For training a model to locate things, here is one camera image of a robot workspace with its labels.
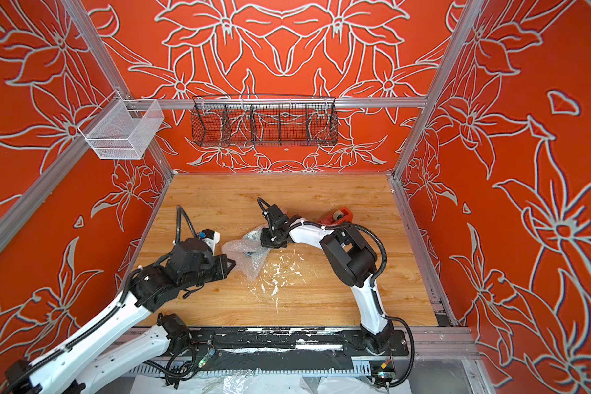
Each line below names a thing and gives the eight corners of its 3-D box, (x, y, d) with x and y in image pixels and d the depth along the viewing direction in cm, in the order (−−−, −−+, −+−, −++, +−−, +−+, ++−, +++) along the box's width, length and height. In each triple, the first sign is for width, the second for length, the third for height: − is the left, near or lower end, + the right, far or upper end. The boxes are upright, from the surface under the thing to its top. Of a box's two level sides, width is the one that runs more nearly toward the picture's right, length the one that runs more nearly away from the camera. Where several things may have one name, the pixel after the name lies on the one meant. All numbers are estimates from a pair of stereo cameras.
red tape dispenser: (329, 235, 99) (331, 226, 94) (322, 226, 102) (323, 217, 97) (351, 222, 103) (353, 213, 98) (343, 214, 106) (345, 205, 101)
